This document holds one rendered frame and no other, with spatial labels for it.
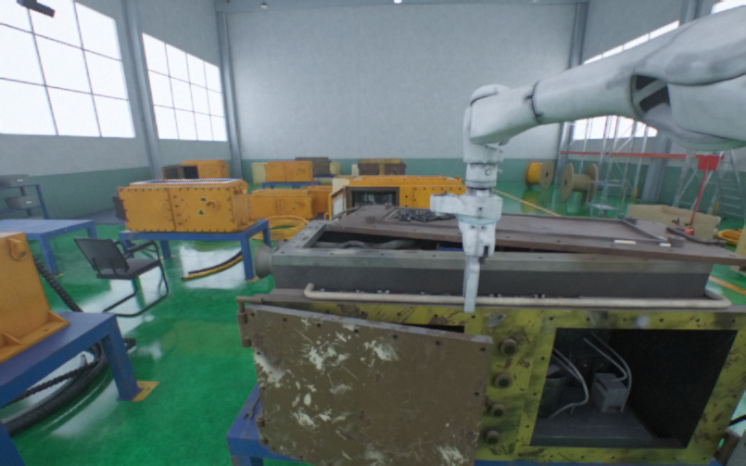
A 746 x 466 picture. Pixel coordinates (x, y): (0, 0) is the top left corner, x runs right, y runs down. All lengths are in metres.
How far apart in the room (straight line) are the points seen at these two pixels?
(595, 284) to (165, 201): 4.28
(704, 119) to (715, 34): 0.07
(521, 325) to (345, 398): 0.53
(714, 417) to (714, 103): 1.19
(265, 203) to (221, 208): 3.33
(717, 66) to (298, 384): 0.97
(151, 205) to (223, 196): 1.00
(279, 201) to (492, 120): 6.80
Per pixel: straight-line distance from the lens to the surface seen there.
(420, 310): 0.83
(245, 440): 1.37
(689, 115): 0.40
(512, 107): 0.49
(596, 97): 0.45
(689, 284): 1.22
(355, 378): 0.86
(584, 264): 1.00
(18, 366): 2.33
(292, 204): 7.06
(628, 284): 1.10
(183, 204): 4.21
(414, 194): 3.45
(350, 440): 1.04
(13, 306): 2.54
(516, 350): 0.94
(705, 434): 1.49
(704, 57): 0.37
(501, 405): 1.07
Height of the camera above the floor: 1.64
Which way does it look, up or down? 16 degrees down
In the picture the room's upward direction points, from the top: straight up
